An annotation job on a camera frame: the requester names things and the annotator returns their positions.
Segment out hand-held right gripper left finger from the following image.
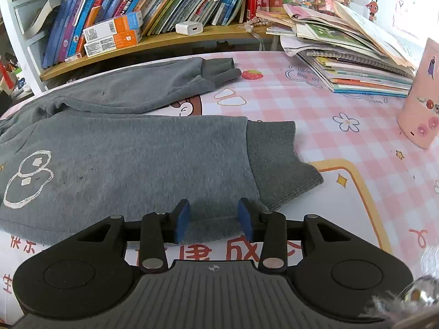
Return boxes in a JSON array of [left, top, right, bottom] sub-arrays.
[[70, 199, 191, 271]]

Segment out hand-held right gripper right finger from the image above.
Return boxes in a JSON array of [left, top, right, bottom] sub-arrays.
[[238, 198, 364, 271]]

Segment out grey pants with white print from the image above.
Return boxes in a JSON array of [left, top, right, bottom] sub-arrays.
[[0, 56, 324, 247]]

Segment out pink checked tablecloth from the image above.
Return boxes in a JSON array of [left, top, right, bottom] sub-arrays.
[[0, 51, 439, 329]]

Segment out silver fluffy toy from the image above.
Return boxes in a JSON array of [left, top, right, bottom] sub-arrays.
[[364, 243, 439, 320]]

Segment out pile of books and notebooks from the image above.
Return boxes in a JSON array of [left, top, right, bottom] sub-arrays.
[[255, 1, 423, 98]]

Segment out orange and white box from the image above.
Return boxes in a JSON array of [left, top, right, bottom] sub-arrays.
[[83, 10, 144, 43], [84, 29, 143, 58]]

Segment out white charger adapter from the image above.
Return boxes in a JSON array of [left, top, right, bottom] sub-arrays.
[[176, 21, 204, 35]]

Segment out pink cup with stickers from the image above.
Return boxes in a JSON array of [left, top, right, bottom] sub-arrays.
[[397, 38, 439, 149]]

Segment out row of colourful children's books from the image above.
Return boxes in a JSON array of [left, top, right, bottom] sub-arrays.
[[41, 0, 251, 69]]

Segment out wooden bookshelf with white frame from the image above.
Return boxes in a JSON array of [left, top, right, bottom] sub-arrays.
[[0, 0, 287, 82]]

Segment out string of pale beads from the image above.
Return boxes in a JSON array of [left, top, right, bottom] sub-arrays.
[[238, 16, 275, 51]]

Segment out reindeer wall sticker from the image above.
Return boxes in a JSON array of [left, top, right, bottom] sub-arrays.
[[365, 0, 382, 22]]

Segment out wall poster with letters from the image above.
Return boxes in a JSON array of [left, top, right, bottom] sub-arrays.
[[391, 0, 439, 39]]

